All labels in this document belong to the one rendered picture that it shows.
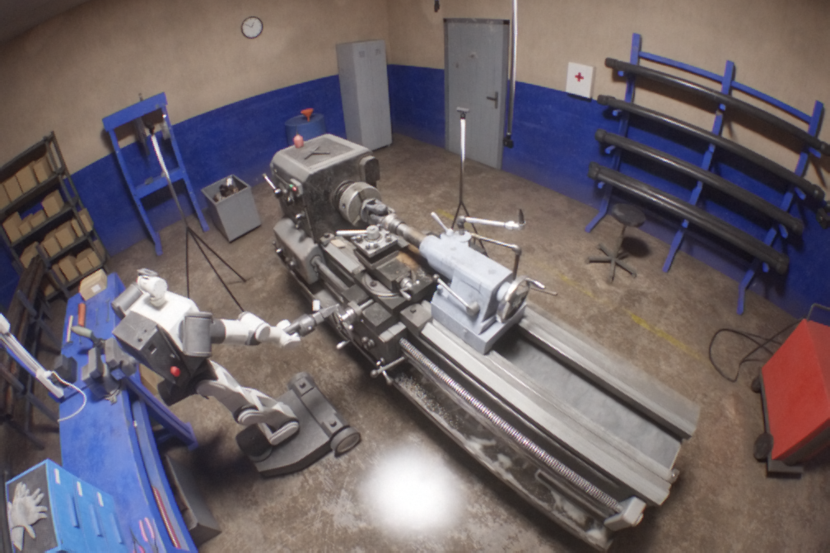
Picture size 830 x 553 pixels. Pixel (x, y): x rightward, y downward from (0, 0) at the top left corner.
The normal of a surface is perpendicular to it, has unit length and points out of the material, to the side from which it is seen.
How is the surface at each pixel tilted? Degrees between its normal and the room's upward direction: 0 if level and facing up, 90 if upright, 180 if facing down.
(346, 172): 90
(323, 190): 90
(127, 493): 0
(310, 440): 0
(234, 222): 90
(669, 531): 0
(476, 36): 90
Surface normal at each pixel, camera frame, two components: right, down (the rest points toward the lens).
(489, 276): -0.04, -0.80
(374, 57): 0.67, 0.42
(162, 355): 0.97, 0.14
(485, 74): -0.74, 0.43
